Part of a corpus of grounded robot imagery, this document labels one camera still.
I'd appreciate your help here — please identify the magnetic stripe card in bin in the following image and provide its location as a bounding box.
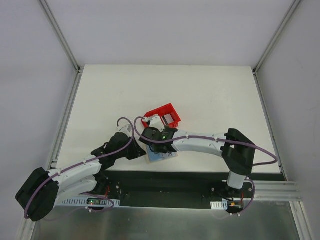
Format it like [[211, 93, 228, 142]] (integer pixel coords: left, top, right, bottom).
[[162, 114, 175, 125]]

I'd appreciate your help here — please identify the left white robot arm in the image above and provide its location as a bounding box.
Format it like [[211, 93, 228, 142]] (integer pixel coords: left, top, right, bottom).
[[15, 132, 147, 222]]

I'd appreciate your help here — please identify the right white cable duct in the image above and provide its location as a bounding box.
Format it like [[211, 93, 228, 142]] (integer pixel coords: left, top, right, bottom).
[[210, 201, 228, 211]]

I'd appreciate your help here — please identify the red plastic bin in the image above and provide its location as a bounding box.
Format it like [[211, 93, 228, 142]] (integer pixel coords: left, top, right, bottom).
[[142, 103, 181, 128]]

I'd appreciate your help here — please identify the aluminium rail profile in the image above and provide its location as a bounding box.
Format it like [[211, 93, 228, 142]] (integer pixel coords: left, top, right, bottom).
[[249, 181, 303, 201]]

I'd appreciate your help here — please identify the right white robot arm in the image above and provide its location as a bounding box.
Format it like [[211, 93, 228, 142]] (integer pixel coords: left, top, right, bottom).
[[139, 127, 256, 198]]

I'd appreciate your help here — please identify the right aluminium frame post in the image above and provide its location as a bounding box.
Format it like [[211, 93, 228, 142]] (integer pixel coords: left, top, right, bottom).
[[252, 0, 303, 76]]

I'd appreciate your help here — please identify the beige leather card holder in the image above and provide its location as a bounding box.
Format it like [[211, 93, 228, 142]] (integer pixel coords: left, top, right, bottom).
[[146, 146, 178, 164]]

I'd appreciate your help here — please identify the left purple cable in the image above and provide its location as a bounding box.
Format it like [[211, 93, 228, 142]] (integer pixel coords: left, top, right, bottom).
[[23, 116, 135, 221]]

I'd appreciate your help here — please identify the aluminium frame post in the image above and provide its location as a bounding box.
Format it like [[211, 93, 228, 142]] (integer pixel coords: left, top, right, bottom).
[[37, 0, 85, 73], [252, 0, 303, 76]]

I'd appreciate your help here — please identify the left white cable duct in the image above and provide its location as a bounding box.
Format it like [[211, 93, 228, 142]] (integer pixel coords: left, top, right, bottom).
[[55, 195, 120, 208]]

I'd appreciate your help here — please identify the left aluminium frame post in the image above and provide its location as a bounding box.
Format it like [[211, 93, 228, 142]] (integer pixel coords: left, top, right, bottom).
[[37, 0, 85, 73]]

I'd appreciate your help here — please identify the white cable duct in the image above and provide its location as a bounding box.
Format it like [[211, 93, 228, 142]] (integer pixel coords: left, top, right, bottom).
[[210, 201, 228, 211], [55, 195, 120, 208]]

